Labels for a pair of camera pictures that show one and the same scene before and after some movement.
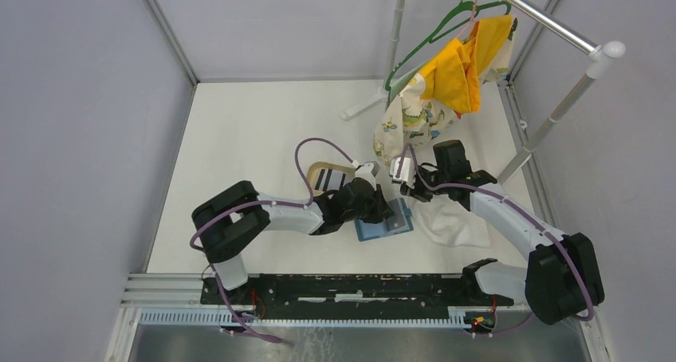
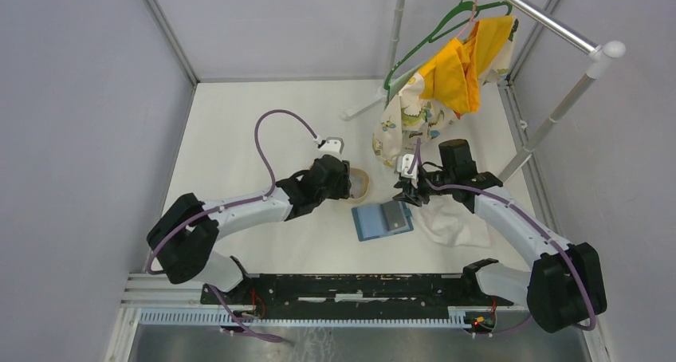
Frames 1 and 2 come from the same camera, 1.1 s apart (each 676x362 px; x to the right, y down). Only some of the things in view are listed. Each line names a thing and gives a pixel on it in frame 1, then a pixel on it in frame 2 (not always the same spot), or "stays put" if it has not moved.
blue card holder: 371,230 stays put
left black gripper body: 371,210 to 341,189
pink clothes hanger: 473,13 stays put
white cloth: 451,223 stays put
